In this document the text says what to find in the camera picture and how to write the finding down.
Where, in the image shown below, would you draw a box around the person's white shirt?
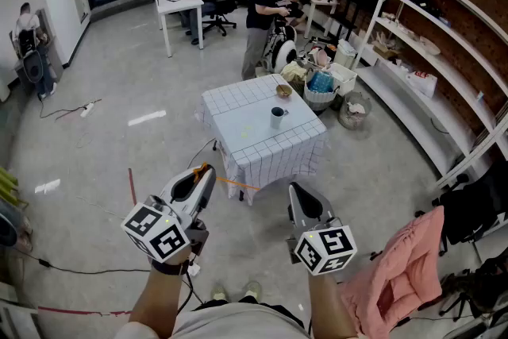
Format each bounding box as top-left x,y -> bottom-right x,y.
114,301 -> 311,339

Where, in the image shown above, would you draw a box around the blue dotted cloth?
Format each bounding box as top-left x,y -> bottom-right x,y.
306,70 -> 335,94

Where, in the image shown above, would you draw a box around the black wristband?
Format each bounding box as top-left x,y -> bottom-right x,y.
150,258 -> 191,276

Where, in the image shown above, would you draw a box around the white plastic bag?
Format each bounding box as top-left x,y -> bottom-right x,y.
406,69 -> 438,99

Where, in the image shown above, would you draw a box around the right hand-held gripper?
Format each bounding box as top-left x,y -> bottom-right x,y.
285,181 -> 358,277

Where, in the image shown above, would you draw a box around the pink jacket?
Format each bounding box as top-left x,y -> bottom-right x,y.
340,205 -> 445,339

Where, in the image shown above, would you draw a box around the dark mug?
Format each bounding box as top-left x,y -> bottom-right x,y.
270,106 -> 290,130

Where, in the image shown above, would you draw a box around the black office chair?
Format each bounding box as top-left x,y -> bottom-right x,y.
415,160 -> 508,263
201,0 -> 240,38

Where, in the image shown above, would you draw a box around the black tripod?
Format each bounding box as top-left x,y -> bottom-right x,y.
437,256 -> 508,325

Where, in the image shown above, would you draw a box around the person's right forearm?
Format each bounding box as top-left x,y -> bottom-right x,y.
307,272 -> 359,339

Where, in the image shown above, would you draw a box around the white round wheeled machine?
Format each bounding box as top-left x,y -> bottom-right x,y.
260,24 -> 298,73

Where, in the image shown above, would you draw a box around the small white desk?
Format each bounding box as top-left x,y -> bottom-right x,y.
303,0 -> 339,40

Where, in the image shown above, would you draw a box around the person's left forearm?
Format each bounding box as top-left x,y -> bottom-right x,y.
129,257 -> 192,339

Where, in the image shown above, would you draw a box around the wire basket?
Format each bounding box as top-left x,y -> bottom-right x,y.
337,91 -> 373,130

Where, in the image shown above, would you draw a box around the person's left shoe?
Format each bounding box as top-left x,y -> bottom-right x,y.
210,281 -> 230,302

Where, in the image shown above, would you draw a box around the white cable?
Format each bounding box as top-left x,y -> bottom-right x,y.
185,137 -> 217,171

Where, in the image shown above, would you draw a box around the white lidded bin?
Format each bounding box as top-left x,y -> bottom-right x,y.
332,38 -> 359,71

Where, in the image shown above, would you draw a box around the person's black trousers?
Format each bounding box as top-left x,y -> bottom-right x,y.
193,294 -> 299,327

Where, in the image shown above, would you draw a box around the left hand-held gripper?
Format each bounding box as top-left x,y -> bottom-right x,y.
121,167 -> 218,265

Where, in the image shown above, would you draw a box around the person's shoe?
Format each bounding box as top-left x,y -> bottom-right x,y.
242,279 -> 263,299
210,281 -> 230,302

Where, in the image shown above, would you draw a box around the person's right shoe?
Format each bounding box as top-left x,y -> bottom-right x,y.
242,279 -> 263,299

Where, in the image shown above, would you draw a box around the white slatted basket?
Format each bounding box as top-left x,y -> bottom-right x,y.
302,69 -> 339,112

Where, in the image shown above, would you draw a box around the white plastic crate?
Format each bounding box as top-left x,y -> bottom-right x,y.
323,62 -> 358,97

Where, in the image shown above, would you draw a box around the yellow cloth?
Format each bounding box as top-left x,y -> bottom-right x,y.
280,60 -> 309,83

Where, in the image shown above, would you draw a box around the orange stick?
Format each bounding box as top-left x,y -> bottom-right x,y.
193,161 -> 262,191

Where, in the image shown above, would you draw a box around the black cable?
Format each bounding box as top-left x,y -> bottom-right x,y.
6,244 -> 152,275

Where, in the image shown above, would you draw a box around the white shelf unit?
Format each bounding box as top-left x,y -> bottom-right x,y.
352,0 -> 508,190

